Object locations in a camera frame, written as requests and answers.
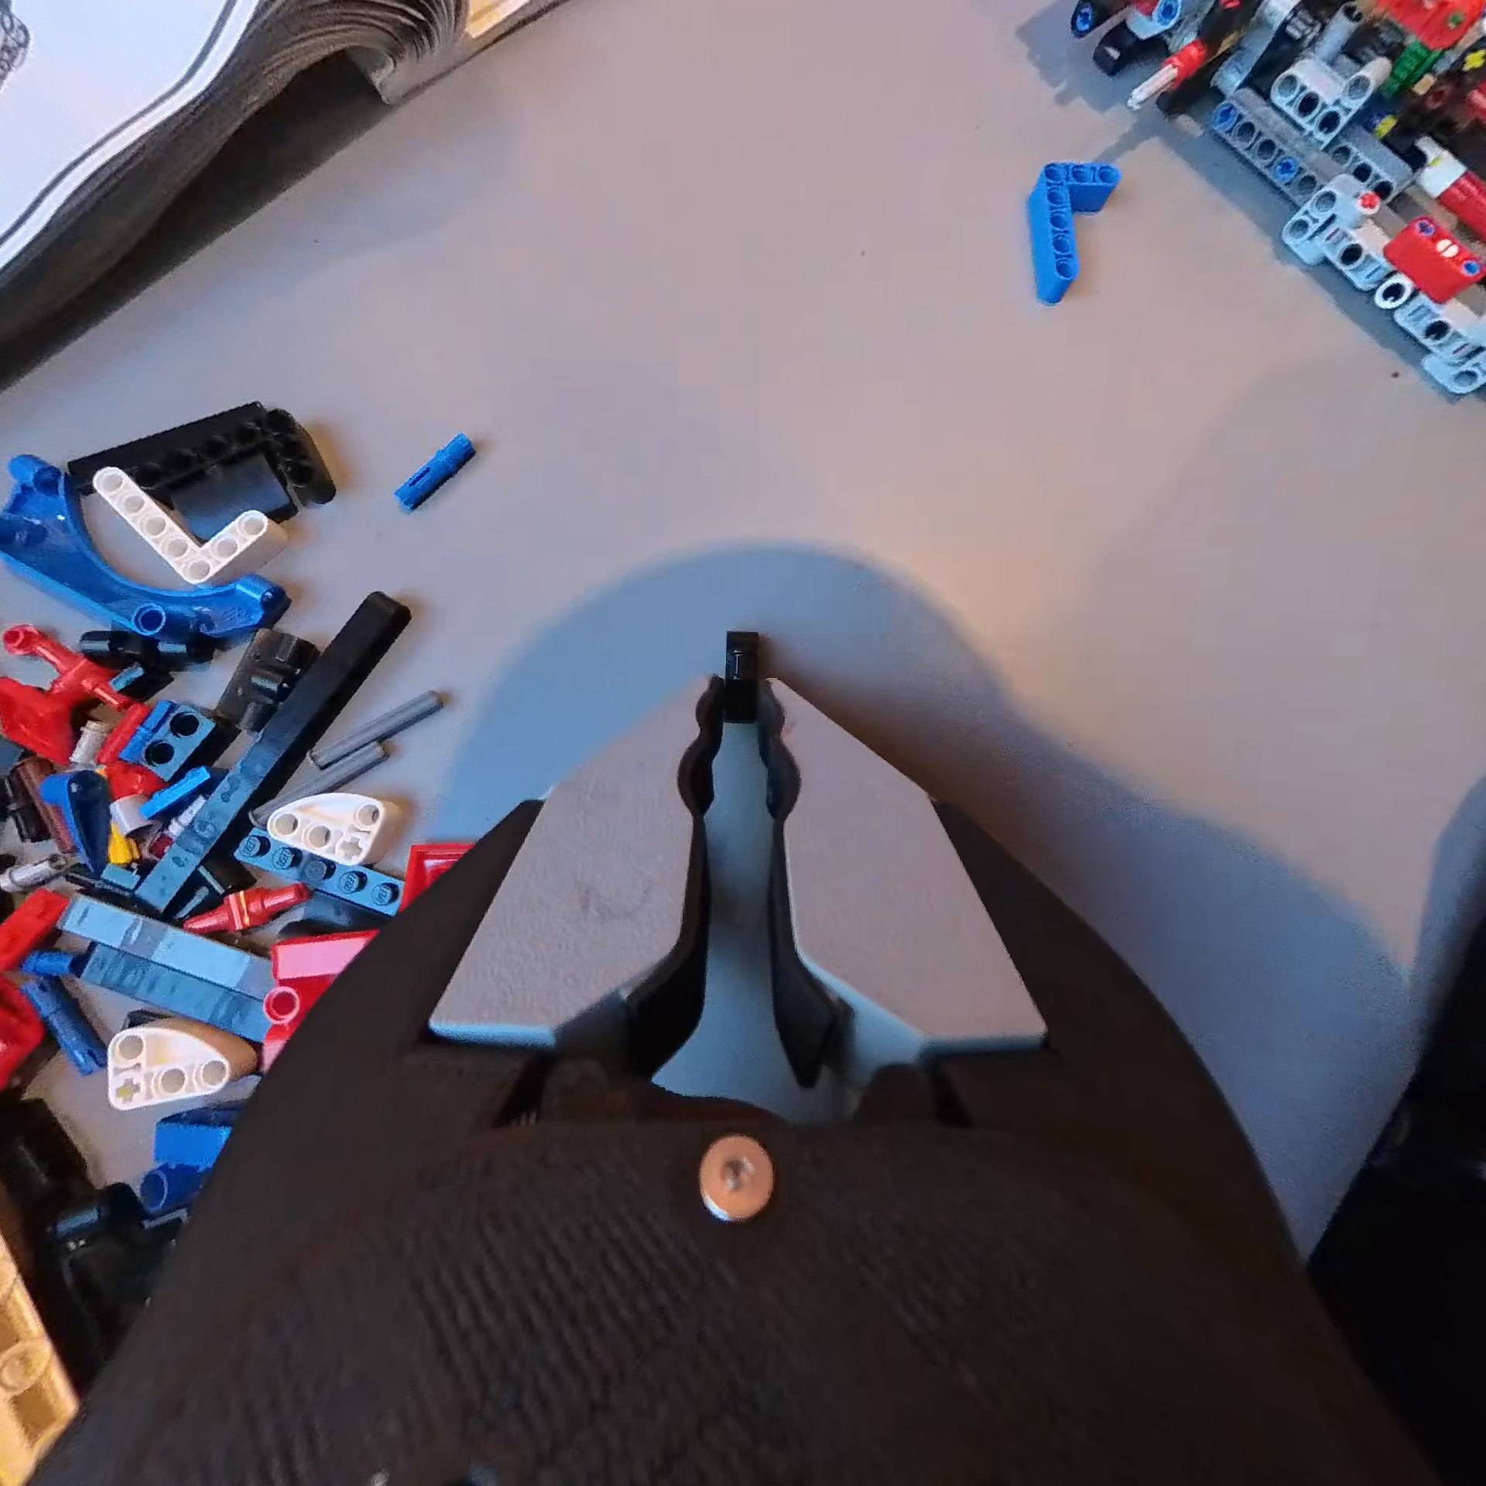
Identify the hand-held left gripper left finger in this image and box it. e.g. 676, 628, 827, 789
429, 675, 727, 1079

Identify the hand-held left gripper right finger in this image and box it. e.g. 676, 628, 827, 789
757, 676, 1049, 1090

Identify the blue angled beam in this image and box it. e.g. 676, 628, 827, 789
1026, 159, 1124, 306

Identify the brick car chassis model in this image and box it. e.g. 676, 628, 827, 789
1068, 0, 1486, 399

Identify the pile of loose bricks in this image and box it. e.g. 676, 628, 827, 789
0, 399, 480, 1467

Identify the blue connector pin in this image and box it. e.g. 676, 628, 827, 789
392, 432, 478, 514

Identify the building instruction booklet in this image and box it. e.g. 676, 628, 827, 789
0, 0, 576, 350

